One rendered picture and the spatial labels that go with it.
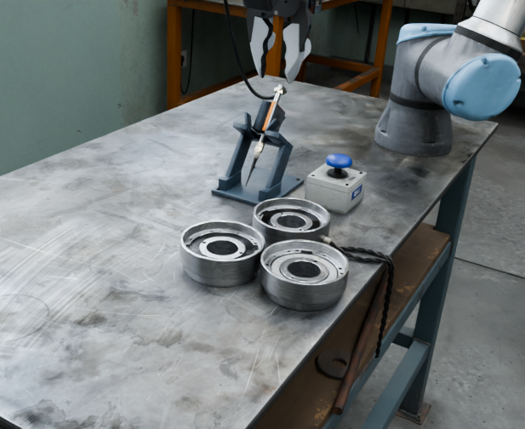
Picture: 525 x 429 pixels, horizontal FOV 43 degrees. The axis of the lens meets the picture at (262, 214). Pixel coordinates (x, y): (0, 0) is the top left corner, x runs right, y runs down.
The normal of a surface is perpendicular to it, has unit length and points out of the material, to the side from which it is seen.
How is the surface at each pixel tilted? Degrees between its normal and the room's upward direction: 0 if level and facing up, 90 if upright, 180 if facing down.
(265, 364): 0
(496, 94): 97
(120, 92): 90
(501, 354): 0
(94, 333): 0
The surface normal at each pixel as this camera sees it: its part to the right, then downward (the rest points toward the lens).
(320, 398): 0.07, -0.89
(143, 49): 0.87, 0.27
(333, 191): -0.49, 0.36
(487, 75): 0.24, 0.55
